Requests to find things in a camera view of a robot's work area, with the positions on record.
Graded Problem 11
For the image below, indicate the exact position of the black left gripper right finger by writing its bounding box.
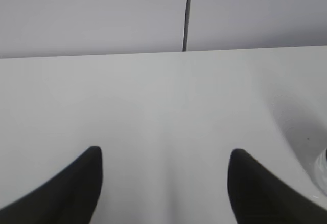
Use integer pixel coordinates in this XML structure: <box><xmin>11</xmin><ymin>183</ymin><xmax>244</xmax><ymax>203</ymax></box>
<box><xmin>228</xmin><ymin>149</ymin><xmax>326</xmax><ymax>223</ymax></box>

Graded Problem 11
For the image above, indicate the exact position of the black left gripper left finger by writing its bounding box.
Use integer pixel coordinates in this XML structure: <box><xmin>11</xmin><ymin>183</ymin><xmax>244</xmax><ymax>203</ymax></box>
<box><xmin>1</xmin><ymin>146</ymin><xmax>103</xmax><ymax>223</ymax></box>

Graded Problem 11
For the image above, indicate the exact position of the clear plastic water bottle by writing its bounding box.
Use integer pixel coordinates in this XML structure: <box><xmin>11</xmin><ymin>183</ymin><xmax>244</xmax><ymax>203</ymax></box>
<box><xmin>314</xmin><ymin>149</ymin><xmax>327</xmax><ymax>195</ymax></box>

